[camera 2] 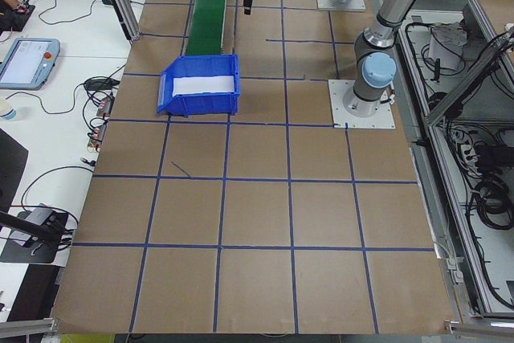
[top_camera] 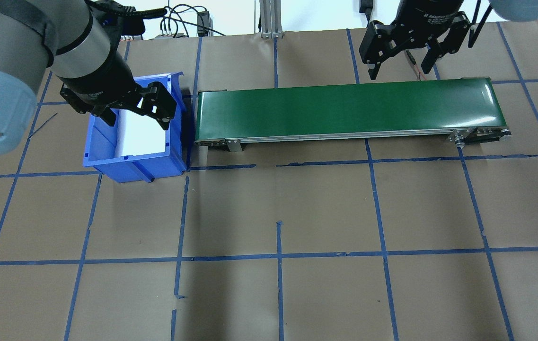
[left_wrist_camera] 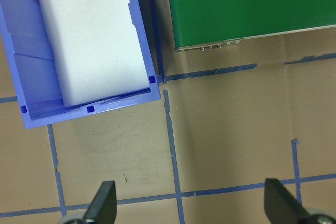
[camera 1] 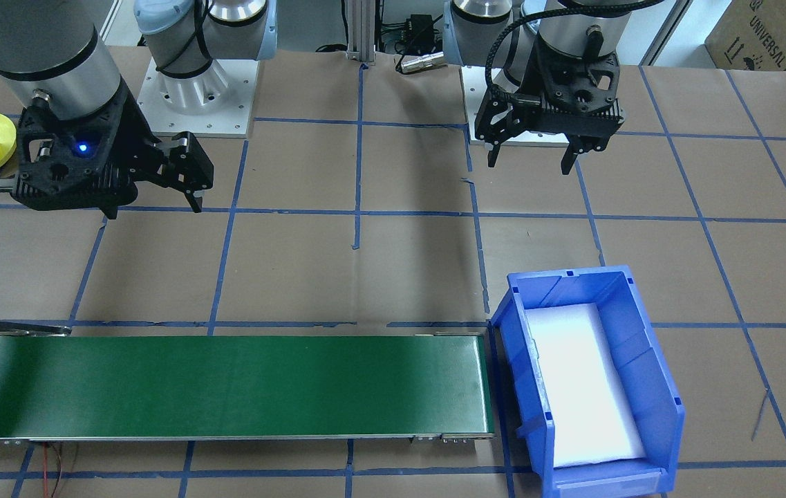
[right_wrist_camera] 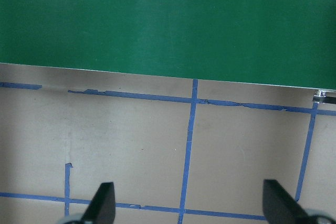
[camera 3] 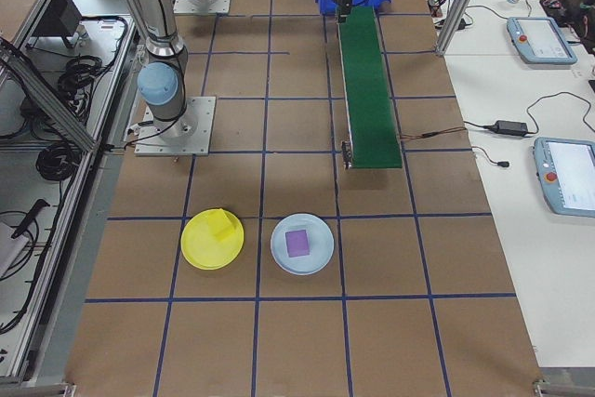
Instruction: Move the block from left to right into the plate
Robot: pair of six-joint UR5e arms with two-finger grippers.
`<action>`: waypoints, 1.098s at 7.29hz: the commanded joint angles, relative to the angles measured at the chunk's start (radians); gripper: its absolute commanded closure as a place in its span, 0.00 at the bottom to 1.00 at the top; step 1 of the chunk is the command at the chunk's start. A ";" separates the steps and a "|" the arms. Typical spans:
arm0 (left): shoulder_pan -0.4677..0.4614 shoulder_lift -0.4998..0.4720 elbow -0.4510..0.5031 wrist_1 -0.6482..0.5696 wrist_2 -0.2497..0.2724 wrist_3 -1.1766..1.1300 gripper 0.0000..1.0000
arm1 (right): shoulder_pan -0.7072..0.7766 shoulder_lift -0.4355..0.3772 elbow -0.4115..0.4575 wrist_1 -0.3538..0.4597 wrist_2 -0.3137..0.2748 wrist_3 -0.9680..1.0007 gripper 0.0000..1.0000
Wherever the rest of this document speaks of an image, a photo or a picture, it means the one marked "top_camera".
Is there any white foam sheet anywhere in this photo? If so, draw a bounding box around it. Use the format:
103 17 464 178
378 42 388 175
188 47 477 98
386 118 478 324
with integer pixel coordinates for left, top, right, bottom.
114 83 171 157

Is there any blue plastic storage bin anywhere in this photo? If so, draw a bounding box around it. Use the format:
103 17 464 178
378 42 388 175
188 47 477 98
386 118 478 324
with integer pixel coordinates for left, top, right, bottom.
82 72 190 185

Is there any green conveyor belt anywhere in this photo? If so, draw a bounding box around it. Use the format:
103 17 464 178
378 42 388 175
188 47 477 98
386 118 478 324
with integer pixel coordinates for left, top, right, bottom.
194 77 512 153

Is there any black power adapter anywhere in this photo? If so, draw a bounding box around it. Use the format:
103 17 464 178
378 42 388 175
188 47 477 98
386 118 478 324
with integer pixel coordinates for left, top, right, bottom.
196 10 211 37

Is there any thin red wire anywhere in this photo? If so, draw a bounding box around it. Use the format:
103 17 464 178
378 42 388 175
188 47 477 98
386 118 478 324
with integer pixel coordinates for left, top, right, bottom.
405 49 429 81

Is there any aluminium frame post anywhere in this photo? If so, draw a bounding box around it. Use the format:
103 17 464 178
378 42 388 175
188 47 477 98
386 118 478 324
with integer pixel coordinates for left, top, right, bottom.
259 0 284 39

